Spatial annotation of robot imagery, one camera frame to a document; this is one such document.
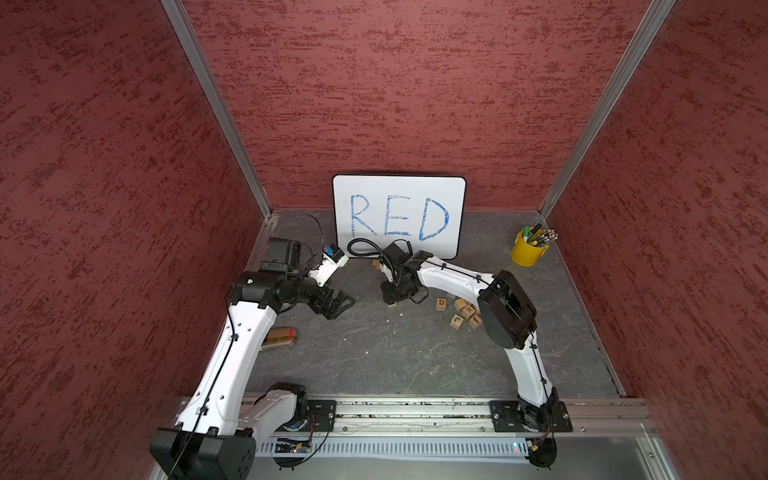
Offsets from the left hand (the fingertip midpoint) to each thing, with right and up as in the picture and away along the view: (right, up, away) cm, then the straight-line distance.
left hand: (336, 297), depth 72 cm
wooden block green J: (+33, -11, +16) cm, 38 cm away
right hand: (+14, -5, +21) cm, 26 cm away
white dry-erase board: (+7, +23, +20) cm, 32 cm away
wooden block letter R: (+14, -6, +17) cm, 23 cm away
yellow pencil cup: (+61, +9, +29) cm, 68 cm away
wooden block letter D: (+29, -6, +20) cm, 36 cm away
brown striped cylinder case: (-19, -14, +12) cm, 26 cm away
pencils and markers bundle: (+61, +15, +22) cm, 67 cm away
